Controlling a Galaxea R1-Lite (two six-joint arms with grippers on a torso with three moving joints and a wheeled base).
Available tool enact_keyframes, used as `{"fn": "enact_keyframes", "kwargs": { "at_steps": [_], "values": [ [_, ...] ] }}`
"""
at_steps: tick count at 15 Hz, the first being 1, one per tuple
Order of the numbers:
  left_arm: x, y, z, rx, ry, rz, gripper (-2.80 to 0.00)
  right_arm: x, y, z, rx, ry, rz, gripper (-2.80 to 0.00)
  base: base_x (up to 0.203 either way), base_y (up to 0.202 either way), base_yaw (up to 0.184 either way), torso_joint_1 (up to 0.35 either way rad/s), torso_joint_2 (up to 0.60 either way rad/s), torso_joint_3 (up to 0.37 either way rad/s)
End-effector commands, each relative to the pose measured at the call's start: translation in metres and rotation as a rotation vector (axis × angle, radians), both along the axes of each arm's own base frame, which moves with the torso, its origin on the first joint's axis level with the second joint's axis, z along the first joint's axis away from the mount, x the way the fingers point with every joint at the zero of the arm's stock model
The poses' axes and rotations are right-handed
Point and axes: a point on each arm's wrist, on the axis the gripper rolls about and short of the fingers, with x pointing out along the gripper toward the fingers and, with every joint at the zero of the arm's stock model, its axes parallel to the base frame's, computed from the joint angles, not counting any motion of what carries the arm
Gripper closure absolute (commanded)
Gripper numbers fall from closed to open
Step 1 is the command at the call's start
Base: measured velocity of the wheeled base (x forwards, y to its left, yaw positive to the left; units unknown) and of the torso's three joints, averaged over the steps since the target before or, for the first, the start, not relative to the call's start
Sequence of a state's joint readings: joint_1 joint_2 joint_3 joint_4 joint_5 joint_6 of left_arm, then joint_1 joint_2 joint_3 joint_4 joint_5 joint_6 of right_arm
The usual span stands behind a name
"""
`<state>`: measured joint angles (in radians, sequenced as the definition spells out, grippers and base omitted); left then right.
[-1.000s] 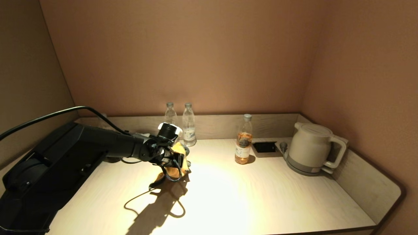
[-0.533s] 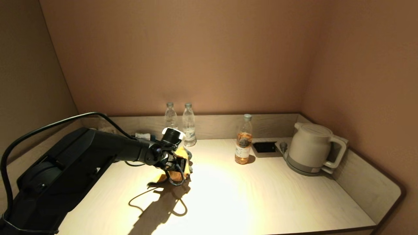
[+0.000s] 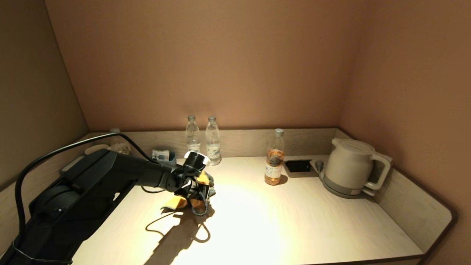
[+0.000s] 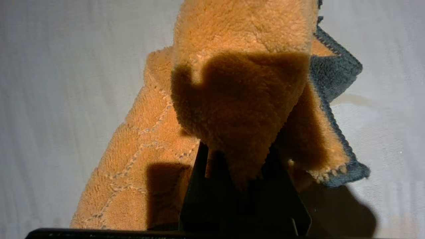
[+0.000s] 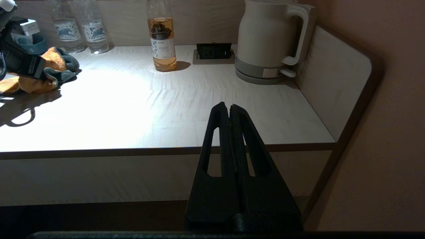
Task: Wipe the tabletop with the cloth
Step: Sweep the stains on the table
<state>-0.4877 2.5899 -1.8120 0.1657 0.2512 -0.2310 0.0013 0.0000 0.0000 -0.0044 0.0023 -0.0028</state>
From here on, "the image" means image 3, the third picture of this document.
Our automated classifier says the orange and grey cleaning cloth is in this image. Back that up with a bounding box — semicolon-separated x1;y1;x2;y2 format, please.
162;171;216;211

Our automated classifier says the small blue-grey tray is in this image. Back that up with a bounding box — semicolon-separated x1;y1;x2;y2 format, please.
151;152;177;166

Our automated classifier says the clear water bottle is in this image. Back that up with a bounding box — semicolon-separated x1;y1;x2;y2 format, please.
185;115;202;153
205;116;222;166

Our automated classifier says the light wood desk upstand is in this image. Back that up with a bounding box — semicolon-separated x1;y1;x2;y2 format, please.
0;128;456;265

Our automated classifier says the dark drink plastic bottle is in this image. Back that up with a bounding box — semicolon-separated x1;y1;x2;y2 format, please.
109;127;133;156

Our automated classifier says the amber tea plastic bottle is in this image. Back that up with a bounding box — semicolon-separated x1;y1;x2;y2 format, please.
265;128;285;186

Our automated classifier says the white ceramic cup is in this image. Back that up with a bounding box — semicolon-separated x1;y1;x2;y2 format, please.
85;144;110;155

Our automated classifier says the black recessed power socket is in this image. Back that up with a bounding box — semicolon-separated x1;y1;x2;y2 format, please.
284;160;312;173

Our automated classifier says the grey kettle base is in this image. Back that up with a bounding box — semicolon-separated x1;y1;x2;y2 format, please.
321;176;376;199

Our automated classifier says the cream electric kettle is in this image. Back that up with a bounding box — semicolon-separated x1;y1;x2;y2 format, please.
323;138;391;192

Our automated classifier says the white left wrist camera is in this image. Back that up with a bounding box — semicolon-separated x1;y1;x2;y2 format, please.
183;151;211;172

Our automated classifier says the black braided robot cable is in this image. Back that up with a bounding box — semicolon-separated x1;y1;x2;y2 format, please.
15;132;209;236

